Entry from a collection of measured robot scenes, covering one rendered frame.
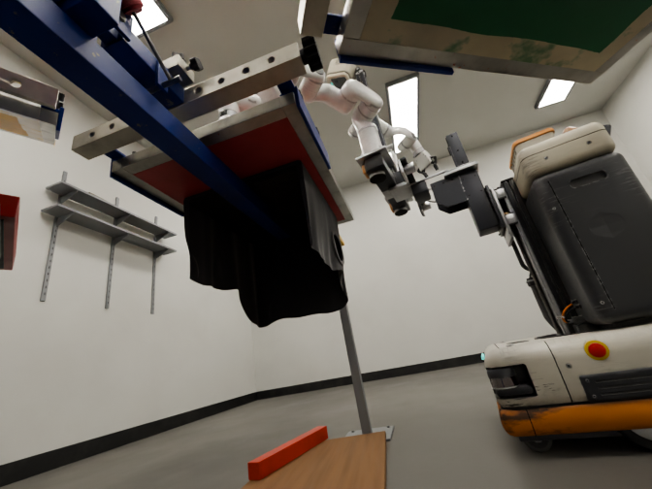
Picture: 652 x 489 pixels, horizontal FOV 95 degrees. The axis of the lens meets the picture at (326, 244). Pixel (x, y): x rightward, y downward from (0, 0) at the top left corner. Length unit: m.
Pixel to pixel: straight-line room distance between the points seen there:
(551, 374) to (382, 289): 3.57
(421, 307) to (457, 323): 0.49
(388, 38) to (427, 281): 3.94
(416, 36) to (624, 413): 1.03
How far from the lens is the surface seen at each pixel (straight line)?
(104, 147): 1.08
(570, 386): 1.10
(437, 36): 0.84
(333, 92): 1.53
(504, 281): 4.64
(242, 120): 0.89
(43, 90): 1.17
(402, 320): 4.43
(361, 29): 0.77
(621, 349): 1.12
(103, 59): 0.74
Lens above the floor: 0.33
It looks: 21 degrees up
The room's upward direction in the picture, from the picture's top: 10 degrees counter-clockwise
